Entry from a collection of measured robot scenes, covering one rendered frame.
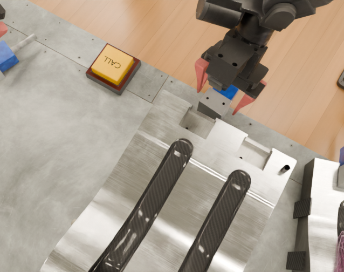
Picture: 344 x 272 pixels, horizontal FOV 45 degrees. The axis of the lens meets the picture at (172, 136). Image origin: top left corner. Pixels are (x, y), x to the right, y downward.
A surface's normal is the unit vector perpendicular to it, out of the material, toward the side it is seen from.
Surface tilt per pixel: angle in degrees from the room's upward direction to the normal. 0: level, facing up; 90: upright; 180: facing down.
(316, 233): 24
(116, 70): 0
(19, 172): 0
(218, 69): 61
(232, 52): 29
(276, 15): 90
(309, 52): 0
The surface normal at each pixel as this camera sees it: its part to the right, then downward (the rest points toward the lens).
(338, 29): 0.03, -0.32
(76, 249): 0.21, -0.59
